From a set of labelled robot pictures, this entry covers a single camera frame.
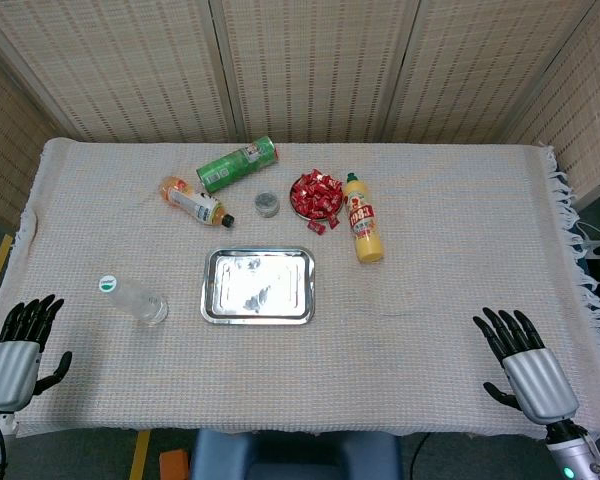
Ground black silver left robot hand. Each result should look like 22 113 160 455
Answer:
0 293 74 414

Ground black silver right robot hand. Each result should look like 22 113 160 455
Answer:
472 306 580 426

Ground transparent plastic bottle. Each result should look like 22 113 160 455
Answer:
97 273 170 328

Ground yellow detergent bottle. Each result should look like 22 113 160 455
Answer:
342 172 385 265

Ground orange drink bottle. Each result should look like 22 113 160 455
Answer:
159 175 237 230

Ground stainless steel tray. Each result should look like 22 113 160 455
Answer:
200 246 317 326

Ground white waffle tablecloth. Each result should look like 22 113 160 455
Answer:
0 137 600 442

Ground white stand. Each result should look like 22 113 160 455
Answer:
573 219 600 261

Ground orange block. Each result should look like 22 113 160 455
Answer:
159 448 190 480

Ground woven bamboo screen panel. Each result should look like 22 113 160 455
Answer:
383 0 600 145
209 0 424 145
0 39 84 229
504 0 600 201
0 0 236 145

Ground red wrapped candy heap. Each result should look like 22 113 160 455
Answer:
290 169 345 219

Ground small candy bowl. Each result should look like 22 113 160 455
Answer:
288 172 347 222

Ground green chip can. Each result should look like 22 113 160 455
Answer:
195 135 280 194

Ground small grey round tin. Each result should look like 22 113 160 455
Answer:
253 191 282 219

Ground black floor cable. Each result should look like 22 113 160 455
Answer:
408 433 434 480

